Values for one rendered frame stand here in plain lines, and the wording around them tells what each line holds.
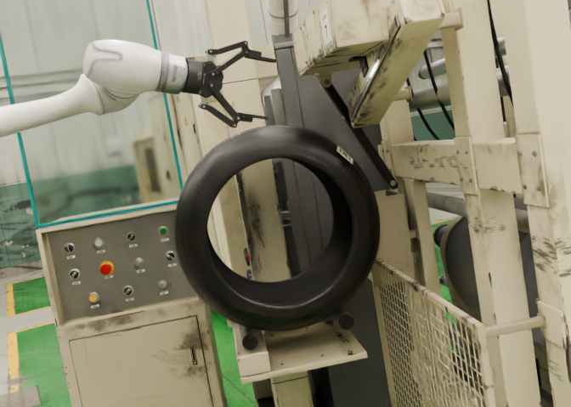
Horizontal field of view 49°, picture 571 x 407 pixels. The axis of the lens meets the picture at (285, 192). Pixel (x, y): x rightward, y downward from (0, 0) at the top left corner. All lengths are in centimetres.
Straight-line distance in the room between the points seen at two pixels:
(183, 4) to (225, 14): 934
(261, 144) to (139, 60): 49
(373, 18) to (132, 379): 161
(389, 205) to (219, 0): 88
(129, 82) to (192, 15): 1009
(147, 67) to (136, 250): 117
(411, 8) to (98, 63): 69
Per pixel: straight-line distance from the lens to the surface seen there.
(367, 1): 155
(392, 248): 213
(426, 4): 149
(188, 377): 249
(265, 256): 213
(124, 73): 137
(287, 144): 173
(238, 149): 172
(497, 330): 143
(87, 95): 151
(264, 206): 210
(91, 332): 247
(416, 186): 215
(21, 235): 1062
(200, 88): 145
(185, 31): 1135
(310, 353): 192
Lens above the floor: 146
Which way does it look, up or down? 5 degrees down
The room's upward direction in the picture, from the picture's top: 10 degrees counter-clockwise
